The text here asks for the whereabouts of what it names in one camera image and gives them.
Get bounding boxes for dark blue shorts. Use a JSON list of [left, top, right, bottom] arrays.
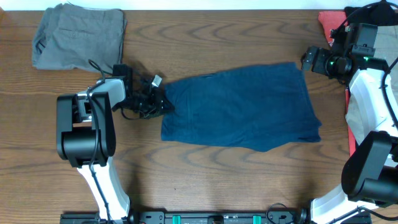
[[161, 62, 322, 152]]

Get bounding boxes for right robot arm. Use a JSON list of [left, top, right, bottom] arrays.
[[295, 23, 397, 223]]

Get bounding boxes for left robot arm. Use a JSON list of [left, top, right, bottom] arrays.
[[56, 60, 174, 223]]

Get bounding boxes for red printed t-shirt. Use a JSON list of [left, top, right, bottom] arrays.
[[318, 11, 356, 156]]

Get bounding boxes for beige khaki shorts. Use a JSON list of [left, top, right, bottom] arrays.
[[345, 26, 397, 145]]

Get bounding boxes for black garment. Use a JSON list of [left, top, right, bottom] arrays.
[[344, 1, 397, 26]]

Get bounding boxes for folded grey shorts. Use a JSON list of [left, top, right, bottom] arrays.
[[32, 3, 127, 72]]

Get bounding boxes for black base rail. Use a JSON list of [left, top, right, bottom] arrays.
[[60, 210, 373, 224]]

